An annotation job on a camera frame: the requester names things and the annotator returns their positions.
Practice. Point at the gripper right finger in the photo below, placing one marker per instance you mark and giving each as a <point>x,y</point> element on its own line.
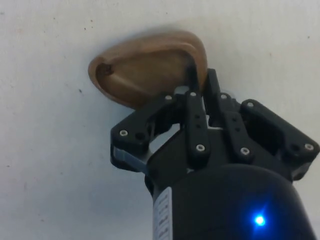
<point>265,125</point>

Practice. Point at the brown cup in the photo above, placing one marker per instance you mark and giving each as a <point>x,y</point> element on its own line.
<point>150,67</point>

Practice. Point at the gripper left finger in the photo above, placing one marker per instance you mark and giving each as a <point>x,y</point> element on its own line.
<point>197,130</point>

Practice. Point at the coffee beans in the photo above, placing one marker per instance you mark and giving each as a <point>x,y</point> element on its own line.
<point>106,70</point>

